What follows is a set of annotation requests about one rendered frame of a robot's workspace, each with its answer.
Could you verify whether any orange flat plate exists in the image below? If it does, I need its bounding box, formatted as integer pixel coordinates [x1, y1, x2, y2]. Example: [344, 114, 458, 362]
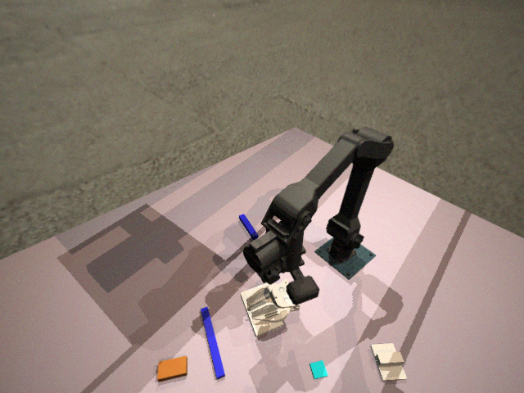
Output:
[157, 356, 187, 382]

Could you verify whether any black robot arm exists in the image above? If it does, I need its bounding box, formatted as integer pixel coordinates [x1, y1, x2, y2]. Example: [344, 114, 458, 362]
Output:
[243, 126, 394, 285]

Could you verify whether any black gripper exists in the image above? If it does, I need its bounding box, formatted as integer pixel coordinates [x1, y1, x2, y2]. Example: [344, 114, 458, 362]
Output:
[282, 245, 319, 305]

